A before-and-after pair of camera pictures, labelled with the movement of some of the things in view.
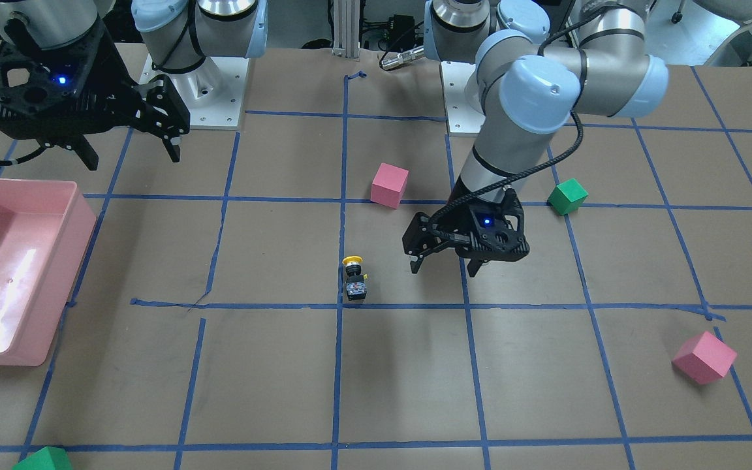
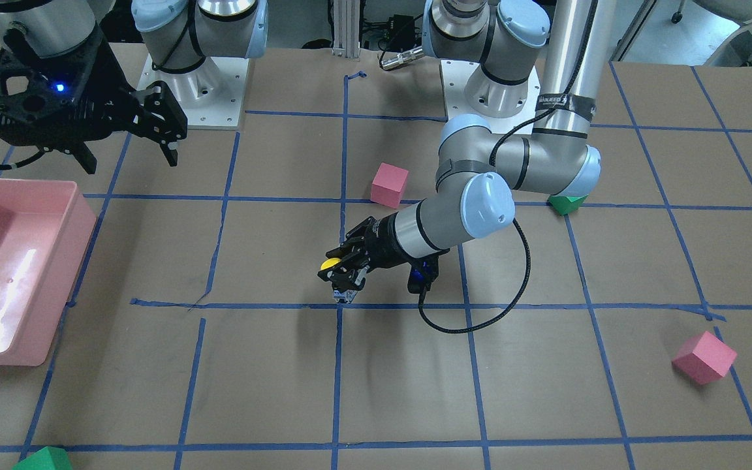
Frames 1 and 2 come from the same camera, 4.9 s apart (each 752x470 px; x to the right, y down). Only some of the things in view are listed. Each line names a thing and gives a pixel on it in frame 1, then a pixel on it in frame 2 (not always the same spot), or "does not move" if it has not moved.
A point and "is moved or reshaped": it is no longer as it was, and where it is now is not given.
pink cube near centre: [389, 185] does not move
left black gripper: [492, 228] -> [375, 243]
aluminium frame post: [346, 29] does not move
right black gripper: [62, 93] does not move
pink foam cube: [704, 358] does not move
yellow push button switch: [356, 282] is moved or reshaped
